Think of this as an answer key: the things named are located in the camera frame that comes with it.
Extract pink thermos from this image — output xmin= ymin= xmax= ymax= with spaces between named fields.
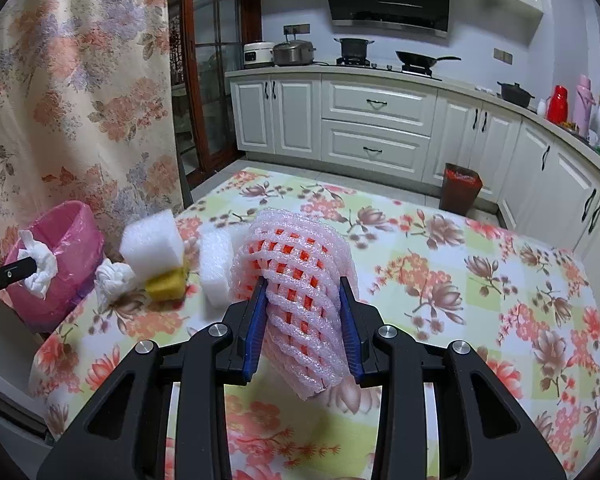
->
xmin=573 ymin=74 xmax=597 ymax=136

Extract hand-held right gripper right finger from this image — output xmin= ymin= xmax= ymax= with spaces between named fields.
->
xmin=337 ymin=276 xmax=567 ymax=480

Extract white rice cooker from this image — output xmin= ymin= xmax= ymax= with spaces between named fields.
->
xmin=243 ymin=41 xmax=277 ymax=69

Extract white tissue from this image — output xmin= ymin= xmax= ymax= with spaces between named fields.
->
xmin=95 ymin=260 xmax=137 ymax=308
xmin=17 ymin=230 xmax=58 ymax=295

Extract pink lined trash bin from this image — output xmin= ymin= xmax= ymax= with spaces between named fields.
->
xmin=0 ymin=201 xmax=105 ymax=333

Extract pink foam net with orange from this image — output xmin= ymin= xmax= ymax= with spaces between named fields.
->
xmin=229 ymin=207 xmax=362 ymax=402

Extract black wok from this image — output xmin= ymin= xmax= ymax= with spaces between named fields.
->
xmin=395 ymin=50 xmax=462 ymax=72

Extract wooden glass door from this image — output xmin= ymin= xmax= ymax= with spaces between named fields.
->
xmin=169 ymin=0 xmax=262 ymax=191

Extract floral tablecloth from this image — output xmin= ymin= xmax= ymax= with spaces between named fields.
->
xmin=28 ymin=167 xmax=600 ymax=480

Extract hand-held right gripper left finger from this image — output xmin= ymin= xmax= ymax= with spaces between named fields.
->
xmin=36 ymin=276 xmax=270 ymax=480

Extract brown bin with red bag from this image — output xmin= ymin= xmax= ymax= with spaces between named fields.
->
xmin=439 ymin=162 xmax=482 ymax=215

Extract yellow sponge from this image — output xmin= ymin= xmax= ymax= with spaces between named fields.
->
xmin=145 ymin=266 xmax=188 ymax=303

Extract black casserole pot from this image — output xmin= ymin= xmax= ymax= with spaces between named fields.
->
xmin=497 ymin=81 xmax=536 ymax=108

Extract black stock pot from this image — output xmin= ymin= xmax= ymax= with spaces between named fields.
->
xmin=334 ymin=37 xmax=375 ymax=60

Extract gas stove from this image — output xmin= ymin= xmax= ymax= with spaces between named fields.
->
xmin=336 ymin=57 xmax=443 ymax=81

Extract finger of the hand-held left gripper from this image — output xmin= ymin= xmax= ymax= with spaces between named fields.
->
xmin=0 ymin=257 xmax=38 ymax=303

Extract floral curtain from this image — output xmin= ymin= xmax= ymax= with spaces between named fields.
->
xmin=0 ymin=0 xmax=183 ymax=266

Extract white lower kitchen cabinets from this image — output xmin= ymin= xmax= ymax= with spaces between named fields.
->
xmin=228 ymin=72 xmax=600 ymax=306

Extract large white foam block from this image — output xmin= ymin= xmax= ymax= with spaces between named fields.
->
xmin=119 ymin=210 xmax=186 ymax=281

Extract red thermos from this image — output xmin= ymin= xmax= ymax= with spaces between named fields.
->
xmin=546 ymin=85 xmax=569 ymax=123

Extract silver pressure cooker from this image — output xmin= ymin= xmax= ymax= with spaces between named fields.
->
xmin=272 ymin=37 xmax=317 ymax=67

